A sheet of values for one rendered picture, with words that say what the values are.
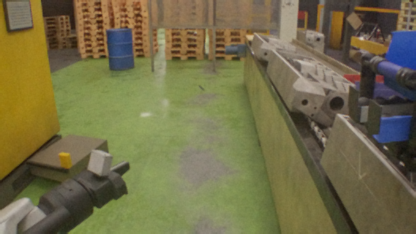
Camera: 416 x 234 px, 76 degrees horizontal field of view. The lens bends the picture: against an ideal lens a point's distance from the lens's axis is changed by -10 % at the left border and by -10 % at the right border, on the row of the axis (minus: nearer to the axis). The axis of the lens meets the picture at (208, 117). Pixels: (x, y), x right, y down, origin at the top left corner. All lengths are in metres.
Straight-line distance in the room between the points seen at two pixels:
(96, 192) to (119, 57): 6.13
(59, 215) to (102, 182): 0.12
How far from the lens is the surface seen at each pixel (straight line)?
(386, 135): 0.54
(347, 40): 7.15
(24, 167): 2.72
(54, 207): 0.59
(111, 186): 0.64
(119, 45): 6.66
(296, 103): 1.53
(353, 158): 0.93
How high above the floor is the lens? 1.35
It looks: 21 degrees down
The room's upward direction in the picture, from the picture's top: straight up
